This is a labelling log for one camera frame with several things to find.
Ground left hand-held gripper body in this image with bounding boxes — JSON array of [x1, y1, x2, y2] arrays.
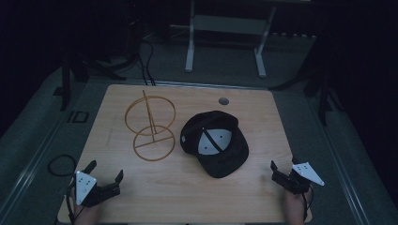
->
[[74, 170, 122, 208]]

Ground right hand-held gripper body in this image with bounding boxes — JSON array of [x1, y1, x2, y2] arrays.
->
[[271, 161, 326, 195]]

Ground black cap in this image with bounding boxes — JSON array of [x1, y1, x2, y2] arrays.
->
[[179, 110, 250, 179]]

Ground gold wire hat stand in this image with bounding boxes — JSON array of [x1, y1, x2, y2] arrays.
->
[[124, 89, 177, 162]]

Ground person's left hand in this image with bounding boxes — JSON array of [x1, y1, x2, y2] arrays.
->
[[69, 187, 101, 225]]

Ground person's right hand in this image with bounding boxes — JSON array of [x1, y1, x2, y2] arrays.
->
[[283, 185, 314, 225]]

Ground black metal stand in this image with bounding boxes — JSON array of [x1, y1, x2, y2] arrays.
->
[[268, 46, 344, 128], [52, 51, 128, 112]]

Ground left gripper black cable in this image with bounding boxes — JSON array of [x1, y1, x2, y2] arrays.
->
[[65, 182, 83, 225]]

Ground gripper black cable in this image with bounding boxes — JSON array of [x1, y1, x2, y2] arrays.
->
[[65, 182, 83, 225], [299, 186, 314, 221]]

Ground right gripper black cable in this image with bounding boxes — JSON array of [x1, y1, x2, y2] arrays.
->
[[299, 186, 314, 221]]

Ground black cable loop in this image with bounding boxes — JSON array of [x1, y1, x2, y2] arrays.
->
[[47, 154, 78, 178]]

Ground black floor cables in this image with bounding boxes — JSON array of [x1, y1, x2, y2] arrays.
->
[[137, 38, 157, 86]]

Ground white metal desk frame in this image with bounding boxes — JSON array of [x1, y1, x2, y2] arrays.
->
[[169, 0, 317, 79]]

